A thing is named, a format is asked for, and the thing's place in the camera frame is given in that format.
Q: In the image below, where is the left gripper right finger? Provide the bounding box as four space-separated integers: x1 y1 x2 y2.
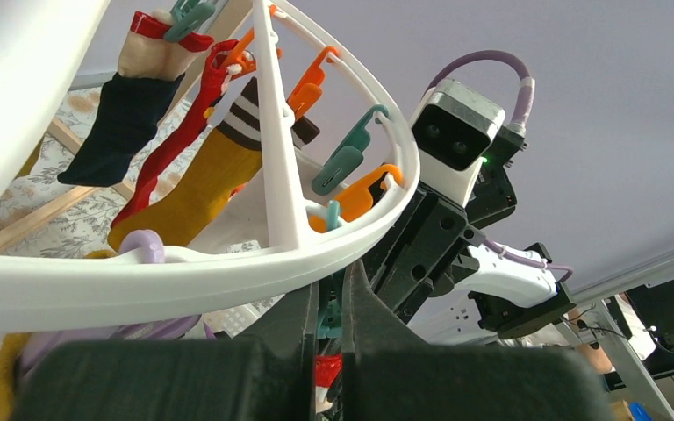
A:
341 260 613 420

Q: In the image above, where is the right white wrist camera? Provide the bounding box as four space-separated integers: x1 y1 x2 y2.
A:
412 79 506 208

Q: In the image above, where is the floral table mat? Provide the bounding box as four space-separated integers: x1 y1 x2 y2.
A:
0 88 211 259

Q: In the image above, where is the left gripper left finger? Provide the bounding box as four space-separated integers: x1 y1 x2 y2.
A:
12 284 319 420

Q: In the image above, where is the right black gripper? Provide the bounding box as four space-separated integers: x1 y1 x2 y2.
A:
362 182 484 323

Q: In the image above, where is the lilac clothespin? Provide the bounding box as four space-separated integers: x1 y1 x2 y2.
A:
17 228 204 373

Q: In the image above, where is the white plastic basket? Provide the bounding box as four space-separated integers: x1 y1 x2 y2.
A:
200 295 283 339

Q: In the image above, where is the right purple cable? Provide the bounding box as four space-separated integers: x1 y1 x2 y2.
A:
426 48 576 283

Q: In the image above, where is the teal clothespin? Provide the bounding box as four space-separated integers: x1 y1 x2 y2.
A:
317 200 345 339

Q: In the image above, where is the santa sock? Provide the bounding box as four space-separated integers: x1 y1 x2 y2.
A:
314 353 342 414

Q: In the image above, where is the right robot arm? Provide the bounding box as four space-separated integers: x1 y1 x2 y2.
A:
362 183 574 345

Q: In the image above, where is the white round clip hanger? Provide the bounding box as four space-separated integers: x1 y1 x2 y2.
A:
0 1 420 333

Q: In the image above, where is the wooden drying rack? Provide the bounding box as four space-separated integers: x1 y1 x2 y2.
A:
0 1 252 253

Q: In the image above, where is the mustard hanging sock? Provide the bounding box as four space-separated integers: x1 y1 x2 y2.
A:
108 78 262 249

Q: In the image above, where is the navy hanging sock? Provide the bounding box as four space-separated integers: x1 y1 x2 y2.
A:
57 11 214 187

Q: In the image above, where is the red hanging sock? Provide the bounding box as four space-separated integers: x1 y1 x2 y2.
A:
111 33 256 227

